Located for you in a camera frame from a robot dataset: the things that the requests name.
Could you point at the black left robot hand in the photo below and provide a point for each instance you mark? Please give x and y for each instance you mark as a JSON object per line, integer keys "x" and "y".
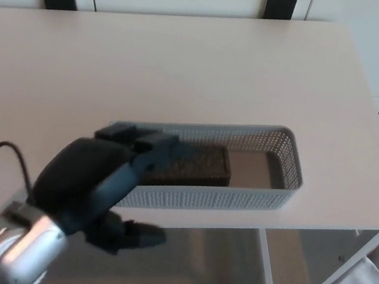
{"x": 78, "y": 176}

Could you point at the dark brown whiteboard eraser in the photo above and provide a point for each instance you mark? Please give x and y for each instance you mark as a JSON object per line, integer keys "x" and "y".
{"x": 197, "y": 164}

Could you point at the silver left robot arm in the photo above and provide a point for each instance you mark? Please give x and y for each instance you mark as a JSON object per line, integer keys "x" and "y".
{"x": 25, "y": 253}

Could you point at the grey perforated plastic basket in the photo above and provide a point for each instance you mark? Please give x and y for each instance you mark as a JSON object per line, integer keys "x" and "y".
{"x": 210, "y": 198}

